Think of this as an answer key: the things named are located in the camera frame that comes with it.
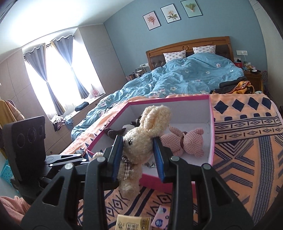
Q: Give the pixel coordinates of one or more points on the wooden headboard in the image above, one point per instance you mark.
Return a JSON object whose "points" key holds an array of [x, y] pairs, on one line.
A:
{"points": [[223, 48]]}

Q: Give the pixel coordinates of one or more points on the orange navy patterned blanket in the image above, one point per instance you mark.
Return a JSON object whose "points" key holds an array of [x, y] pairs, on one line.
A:
{"points": [[247, 155]]}

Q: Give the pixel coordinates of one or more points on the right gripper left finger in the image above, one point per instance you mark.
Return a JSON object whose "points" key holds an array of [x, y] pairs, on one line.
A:
{"points": [[113, 155]]}

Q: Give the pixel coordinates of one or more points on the blue curtain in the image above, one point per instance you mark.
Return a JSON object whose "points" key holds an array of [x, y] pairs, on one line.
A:
{"points": [[64, 46], [37, 59]]}

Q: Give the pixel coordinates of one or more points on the middle framed flower picture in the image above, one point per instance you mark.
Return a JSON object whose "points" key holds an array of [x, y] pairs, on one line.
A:
{"points": [[170, 13]]}

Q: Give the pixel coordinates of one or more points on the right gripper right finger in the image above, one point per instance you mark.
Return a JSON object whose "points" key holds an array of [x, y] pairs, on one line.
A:
{"points": [[162, 156]]}

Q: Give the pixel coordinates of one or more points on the yellow tissue pack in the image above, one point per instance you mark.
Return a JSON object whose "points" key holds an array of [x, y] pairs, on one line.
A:
{"points": [[133, 223]]}

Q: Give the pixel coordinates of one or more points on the left framed flower picture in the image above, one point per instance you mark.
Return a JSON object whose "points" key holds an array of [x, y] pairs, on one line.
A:
{"points": [[151, 20]]}

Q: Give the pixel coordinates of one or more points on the pink cardboard box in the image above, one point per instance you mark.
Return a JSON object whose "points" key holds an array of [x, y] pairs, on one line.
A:
{"points": [[184, 124]]}

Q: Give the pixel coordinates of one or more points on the cream plush bunny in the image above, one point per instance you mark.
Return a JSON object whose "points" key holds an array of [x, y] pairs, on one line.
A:
{"points": [[138, 148]]}

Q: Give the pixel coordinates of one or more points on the pink floral tissue pack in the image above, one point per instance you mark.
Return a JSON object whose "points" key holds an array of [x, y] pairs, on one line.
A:
{"points": [[161, 218]]}

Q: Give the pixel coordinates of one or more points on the grey brown plush donkey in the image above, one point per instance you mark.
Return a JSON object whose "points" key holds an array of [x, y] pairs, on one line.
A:
{"points": [[113, 133]]}

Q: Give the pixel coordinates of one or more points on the wooden nightstand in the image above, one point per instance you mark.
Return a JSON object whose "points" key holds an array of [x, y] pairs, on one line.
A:
{"points": [[255, 79]]}

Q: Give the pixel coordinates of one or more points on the right patterned pillow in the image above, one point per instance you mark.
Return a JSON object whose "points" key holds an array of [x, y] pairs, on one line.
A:
{"points": [[205, 49]]}

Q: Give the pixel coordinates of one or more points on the yellow bag on bed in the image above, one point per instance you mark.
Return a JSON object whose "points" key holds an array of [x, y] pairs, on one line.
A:
{"points": [[243, 87]]}

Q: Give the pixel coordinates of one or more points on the pink sleeve left forearm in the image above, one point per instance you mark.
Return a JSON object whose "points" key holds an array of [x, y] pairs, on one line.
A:
{"points": [[16, 207]]}

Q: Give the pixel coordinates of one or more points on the right framed leaf picture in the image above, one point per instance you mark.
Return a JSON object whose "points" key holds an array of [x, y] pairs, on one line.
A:
{"points": [[191, 8]]}

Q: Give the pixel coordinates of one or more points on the blue curtain left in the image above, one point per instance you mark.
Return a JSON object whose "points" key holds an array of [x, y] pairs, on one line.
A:
{"points": [[37, 59]]}

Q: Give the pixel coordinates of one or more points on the wall switch plate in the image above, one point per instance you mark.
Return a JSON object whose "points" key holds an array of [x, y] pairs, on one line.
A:
{"points": [[241, 53]]}

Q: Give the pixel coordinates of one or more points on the left patterned pillow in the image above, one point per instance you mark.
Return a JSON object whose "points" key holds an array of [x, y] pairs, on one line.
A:
{"points": [[174, 55]]}

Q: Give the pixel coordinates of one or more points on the patterned pillow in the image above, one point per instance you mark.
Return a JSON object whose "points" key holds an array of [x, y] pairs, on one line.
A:
{"points": [[205, 49], [174, 55]]}

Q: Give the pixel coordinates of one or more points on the framed flower picture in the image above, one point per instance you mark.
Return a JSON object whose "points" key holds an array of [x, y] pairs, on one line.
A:
{"points": [[151, 20], [170, 13]]}

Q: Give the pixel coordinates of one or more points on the yellow clothes on rack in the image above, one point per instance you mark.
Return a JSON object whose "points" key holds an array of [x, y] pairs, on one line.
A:
{"points": [[9, 113]]}

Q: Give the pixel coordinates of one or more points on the pink knitted teddy bear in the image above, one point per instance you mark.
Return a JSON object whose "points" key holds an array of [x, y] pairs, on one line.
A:
{"points": [[180, 141]]}

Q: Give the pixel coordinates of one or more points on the dark item on windowsill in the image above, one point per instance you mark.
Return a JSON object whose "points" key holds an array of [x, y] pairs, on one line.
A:
{"points": [[81, 106]]}

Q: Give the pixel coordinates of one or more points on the blue floral duvet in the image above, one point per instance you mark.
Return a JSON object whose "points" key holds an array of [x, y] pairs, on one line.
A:
{"points": [[196, 74]]}

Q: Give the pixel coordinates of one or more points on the blue curtain right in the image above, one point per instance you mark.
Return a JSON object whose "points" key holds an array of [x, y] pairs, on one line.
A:
{"points": [[64, 46]]}

